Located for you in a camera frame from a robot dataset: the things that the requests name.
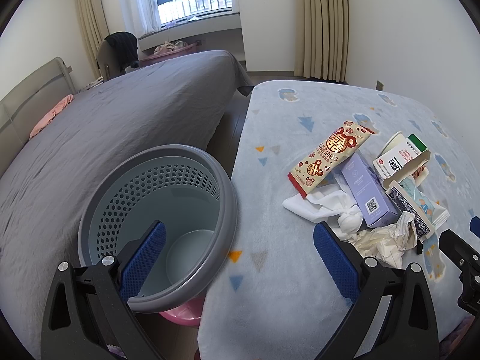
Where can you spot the blue patterned card box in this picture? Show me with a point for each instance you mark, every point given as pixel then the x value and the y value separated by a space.
pixel 408 204

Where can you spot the grey perforated plastic basket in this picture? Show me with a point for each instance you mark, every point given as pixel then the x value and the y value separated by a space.
pixel 191 251

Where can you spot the dark clothing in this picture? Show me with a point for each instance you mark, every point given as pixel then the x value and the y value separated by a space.
pixel 123 47

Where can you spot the white sheer curtain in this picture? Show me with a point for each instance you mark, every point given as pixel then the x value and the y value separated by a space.
pixel 144 0

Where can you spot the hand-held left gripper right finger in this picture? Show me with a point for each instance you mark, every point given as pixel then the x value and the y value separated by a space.
pixel 335 262

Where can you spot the small black hook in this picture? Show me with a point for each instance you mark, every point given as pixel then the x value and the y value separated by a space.
pixel 419 248

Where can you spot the small red packet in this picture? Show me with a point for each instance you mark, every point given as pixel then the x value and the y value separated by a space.
pixel 420 173

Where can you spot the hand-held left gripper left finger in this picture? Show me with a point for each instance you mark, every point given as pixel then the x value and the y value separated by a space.
pixel 146 255

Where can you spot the wall socket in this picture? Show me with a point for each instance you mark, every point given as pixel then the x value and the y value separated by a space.
pixel 380 85

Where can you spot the pink laundry basket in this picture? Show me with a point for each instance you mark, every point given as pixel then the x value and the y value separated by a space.
pixel 165 58

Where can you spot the grey bed headboard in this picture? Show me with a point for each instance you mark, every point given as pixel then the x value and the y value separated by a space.
pixel 30 90

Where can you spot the light blue tissue packet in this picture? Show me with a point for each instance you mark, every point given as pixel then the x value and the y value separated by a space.
pixel 435 210

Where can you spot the knotted white cloth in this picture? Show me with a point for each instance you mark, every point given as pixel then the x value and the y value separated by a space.
pixel 322 202

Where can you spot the purple rectangular box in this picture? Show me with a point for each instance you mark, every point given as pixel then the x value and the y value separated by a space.
pixel 369 191

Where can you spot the bed with grey sheet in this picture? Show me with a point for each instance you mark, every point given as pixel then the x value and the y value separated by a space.
pixel 112 120

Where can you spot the pink cloth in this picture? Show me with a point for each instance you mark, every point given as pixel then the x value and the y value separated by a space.
pixel 52 114

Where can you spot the white drink carton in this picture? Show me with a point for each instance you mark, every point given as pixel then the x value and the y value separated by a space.
pixel 397 159

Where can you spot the brown chair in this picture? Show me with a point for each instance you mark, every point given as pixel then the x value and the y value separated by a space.
pixel 103 58

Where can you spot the white paper cup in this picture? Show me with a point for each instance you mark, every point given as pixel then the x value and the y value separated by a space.
pixel 393 140

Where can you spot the pink plastic basin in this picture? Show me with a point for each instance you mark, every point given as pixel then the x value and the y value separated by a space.
pixel 180 317

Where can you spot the pile of pale clothes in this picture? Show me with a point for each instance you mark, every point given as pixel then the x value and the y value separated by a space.
pixel 168 48

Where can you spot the crumpled white tissue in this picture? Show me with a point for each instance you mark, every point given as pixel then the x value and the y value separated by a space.
pixel 378 243

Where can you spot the light blue printed blanket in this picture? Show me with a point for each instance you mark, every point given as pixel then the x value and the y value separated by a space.
pixel 285 127

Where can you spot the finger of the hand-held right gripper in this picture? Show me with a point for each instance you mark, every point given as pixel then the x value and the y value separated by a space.
pixel 475 219
pixel 459 253

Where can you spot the beige curtain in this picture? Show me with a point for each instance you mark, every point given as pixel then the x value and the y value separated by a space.
pixel 92 18
pixel 322 22

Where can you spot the red and cream snack wrapper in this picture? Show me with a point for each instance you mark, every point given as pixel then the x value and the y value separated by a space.
pixel 330 153

